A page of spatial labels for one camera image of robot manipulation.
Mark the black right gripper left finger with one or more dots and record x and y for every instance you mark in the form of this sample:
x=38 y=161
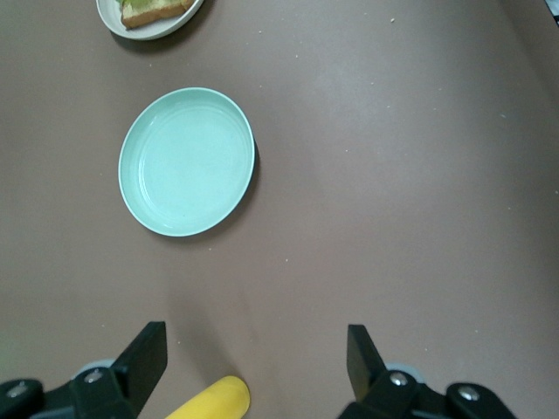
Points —
x=140 y=366

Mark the brown toast bread slice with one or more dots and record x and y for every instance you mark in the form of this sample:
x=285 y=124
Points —
x=150 y=13

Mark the beige round plate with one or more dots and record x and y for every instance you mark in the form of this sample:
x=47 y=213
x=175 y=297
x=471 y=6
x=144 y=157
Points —
x=153 y=28

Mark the mint green round plate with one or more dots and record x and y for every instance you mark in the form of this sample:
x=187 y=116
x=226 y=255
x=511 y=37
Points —
x=185 y=163

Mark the yellow mustard squeeze bottle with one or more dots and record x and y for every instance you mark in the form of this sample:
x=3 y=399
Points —
x=218 y=399

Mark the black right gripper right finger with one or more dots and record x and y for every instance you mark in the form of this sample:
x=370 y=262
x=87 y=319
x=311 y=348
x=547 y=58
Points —
x=367 y=366

